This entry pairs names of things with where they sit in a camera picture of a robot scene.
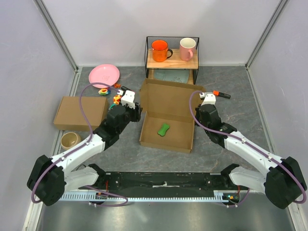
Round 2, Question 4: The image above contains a pink black highlighter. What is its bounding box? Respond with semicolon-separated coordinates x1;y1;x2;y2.
121;86;130;91

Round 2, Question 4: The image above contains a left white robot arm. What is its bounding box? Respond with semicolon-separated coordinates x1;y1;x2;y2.
26;103;142;206

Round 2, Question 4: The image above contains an orange black highlighter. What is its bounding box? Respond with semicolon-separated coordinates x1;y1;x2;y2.
213;90;231;99

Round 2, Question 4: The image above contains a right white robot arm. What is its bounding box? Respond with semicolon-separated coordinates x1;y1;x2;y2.
194;104;307;209

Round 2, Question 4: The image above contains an orange mug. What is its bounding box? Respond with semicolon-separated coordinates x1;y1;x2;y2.
151;39;173;62

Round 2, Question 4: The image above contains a brown cardboard box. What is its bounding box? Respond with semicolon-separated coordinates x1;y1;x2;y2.
53;96;109;131
140;79;205;153

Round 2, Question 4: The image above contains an orange yellow flower toy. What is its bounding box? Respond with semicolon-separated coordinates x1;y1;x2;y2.
113;95;122;105

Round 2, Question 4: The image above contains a pink mug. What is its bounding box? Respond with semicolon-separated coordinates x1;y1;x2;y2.
180;38;196;62

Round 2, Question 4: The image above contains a black wire wooden shelf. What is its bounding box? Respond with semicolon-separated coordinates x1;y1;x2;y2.
144;36;200;84

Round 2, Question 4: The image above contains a green black eraser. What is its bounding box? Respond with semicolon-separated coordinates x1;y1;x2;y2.
157;123;170;137

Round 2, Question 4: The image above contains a small orange flower toy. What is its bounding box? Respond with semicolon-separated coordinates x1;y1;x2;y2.
114;83;121;89

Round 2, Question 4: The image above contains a grey slotted cable duct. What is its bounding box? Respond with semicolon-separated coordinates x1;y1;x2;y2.
59;190;240;203

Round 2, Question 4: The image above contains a closed brown cardboard box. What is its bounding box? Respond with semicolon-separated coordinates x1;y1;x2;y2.
53;96;109;131

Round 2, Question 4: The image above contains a pink plate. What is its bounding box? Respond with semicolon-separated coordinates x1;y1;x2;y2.
89;64;120;89

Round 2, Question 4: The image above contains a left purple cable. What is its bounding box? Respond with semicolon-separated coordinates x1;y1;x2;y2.
31;83;129;207

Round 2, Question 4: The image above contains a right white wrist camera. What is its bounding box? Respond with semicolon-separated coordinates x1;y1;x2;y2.
199;92;216;106

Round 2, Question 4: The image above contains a light green tray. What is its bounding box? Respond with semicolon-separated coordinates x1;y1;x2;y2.
153;69;190;83

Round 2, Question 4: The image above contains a beige cup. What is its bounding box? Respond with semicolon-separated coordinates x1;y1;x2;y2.
61;132;81;150

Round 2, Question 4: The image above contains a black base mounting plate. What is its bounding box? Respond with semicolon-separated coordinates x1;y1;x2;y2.
78;171;250;195

